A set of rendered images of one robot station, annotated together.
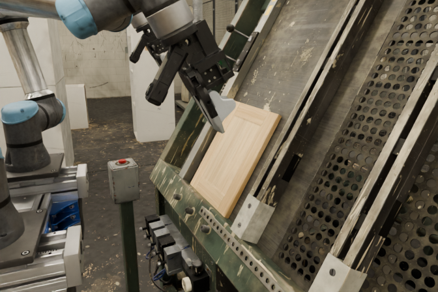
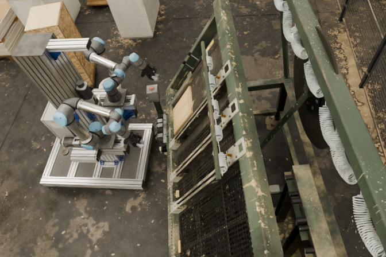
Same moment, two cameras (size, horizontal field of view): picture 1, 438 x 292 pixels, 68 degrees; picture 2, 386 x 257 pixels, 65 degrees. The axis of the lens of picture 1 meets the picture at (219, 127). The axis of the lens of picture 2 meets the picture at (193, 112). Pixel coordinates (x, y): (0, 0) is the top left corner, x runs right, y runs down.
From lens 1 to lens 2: 2.27 m
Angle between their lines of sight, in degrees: 48
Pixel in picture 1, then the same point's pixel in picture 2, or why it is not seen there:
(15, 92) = not seen: outside the picture
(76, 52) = not seen: outside the picture
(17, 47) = not seen: hidden behind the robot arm
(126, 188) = (153, 98)
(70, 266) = (122, 148)
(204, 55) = (133, 139)
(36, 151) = (115, 96)
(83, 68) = not seen: outside the picture
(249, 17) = (209, 33)
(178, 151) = (177, 85)
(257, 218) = (174, 145)
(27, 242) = (111, 143)
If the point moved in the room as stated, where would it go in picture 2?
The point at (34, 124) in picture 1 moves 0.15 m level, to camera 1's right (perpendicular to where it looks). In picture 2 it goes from (113, 89) to (126, 93)
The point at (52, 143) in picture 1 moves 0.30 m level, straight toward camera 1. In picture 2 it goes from (140, 13) to (139, 25)
